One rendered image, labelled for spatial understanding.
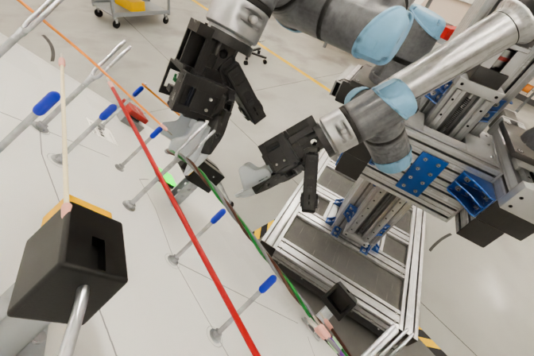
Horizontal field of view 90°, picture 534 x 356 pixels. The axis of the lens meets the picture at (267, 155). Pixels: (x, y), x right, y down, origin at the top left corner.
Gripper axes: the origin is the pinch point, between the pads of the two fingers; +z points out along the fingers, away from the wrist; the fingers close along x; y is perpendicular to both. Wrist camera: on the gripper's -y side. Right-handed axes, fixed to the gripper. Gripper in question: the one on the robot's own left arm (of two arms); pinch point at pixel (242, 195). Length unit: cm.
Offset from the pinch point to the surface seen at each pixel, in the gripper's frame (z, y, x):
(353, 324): 16, -102, -82
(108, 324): -0.4, 1.8, 35.6
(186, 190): 4.2, 6.8, 9.8
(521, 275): -93, -172, -156
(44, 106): -3.6, 17.7, 33.5
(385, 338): -16.0, -11.9, 29.3
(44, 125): 7.1, 21.7, 24.0
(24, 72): 12.6, 33.3, 16.6
